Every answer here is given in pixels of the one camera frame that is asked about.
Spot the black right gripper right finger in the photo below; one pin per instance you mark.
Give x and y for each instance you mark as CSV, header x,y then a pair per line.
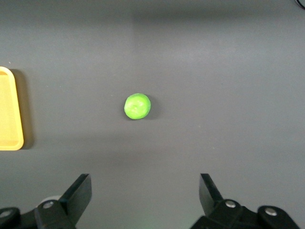
x,y
212,202

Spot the yellow plastic tray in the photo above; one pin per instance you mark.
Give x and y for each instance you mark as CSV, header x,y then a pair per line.
x,y
8,112

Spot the green apple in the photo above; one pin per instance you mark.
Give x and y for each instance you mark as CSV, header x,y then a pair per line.
x,y
137,106

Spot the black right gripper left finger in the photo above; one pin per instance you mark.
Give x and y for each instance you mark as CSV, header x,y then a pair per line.
x,y
76,198

